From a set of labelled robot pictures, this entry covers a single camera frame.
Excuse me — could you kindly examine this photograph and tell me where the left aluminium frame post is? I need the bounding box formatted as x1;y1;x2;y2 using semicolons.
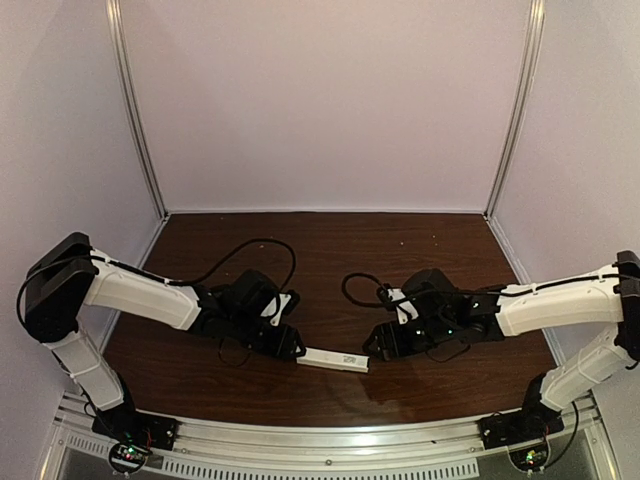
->
106;0;169;220

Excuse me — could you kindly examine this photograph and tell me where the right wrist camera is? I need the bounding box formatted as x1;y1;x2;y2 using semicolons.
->
377;284;419;325

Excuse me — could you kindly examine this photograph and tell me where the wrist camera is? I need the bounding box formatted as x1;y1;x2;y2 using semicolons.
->
377;284;419;325
260;290;300;327

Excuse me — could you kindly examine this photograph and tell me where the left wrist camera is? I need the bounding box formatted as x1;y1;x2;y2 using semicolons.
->
260;290;300;327

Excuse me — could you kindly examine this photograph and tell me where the left black camera cable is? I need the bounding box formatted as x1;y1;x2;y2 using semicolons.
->
15;239;296;346

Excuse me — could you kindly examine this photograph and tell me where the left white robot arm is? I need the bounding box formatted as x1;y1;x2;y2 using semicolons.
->
16;232;306;442

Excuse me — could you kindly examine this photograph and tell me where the black camera cable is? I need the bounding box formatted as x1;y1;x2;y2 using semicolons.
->
341;272;621;309
15;239;296;346

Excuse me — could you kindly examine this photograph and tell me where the right aluminium frame post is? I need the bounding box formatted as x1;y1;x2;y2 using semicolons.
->
484;0;546;221

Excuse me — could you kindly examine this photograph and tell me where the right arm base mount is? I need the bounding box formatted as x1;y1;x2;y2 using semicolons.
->
477;409;564;474

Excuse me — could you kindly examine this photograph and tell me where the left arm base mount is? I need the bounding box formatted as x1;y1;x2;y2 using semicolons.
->
92;410;178;476

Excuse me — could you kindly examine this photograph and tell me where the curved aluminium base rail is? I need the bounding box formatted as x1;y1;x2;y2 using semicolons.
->
35;392;621;479

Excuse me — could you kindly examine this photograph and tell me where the right black camera cable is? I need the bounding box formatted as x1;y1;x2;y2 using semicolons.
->
341;272;621;309

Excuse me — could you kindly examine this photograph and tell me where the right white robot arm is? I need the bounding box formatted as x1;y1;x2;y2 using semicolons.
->
363;251;639;438

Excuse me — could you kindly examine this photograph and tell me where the white remote control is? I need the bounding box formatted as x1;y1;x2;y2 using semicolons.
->
296;347;369;374

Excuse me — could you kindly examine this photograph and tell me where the aluminium frame post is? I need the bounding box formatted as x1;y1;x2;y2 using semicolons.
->
484;0;546;221
106;0;169;220

